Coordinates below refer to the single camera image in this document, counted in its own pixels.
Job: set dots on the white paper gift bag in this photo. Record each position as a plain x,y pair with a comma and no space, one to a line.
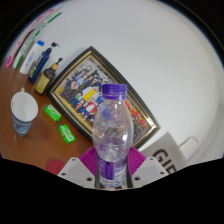
163,155

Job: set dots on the pink long tube box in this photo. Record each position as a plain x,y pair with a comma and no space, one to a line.
23,38

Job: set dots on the white blue-patterned mug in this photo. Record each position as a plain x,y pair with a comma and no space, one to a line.
23,113

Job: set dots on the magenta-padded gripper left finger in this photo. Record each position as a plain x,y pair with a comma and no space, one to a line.
88,160

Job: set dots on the white green long tube box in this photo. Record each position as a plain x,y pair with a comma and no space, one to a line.
31,41

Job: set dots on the amber pump bottle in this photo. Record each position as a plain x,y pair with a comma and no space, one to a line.
45,81

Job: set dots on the small green pack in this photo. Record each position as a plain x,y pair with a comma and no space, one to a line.
66,134
52,113

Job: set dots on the clear purple-capped water bottle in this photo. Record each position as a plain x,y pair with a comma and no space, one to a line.
111,133

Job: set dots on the dark blue pump bottle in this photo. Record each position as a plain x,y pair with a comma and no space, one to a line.
38,68

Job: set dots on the white blue-capped lotion bottle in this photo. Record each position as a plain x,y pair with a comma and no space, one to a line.
30,60

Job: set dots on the flat round red coaster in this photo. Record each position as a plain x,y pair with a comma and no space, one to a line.
55,166

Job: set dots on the framed group photo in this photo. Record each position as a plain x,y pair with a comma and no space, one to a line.
83,90

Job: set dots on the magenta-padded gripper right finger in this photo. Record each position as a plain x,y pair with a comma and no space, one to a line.
136,160

